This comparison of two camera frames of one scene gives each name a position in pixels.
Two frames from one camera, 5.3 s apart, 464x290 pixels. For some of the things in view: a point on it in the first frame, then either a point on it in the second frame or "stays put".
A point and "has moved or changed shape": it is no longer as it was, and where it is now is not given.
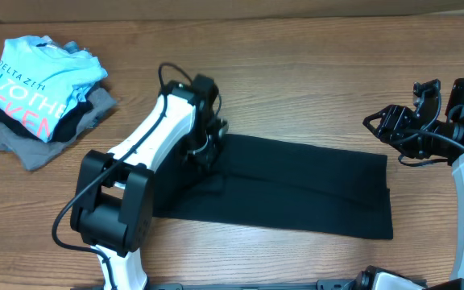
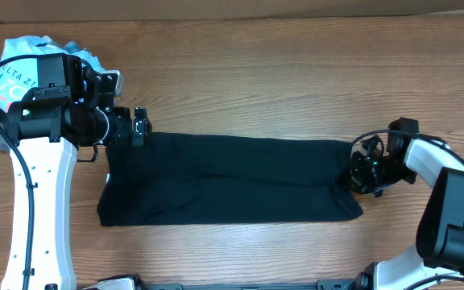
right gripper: x=392 y=127 → x=357 y=180
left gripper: x=205 y=158 → x=122 y=137
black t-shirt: x=283 y=184 has moved or changed shape
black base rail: x=325 y=284 stays put
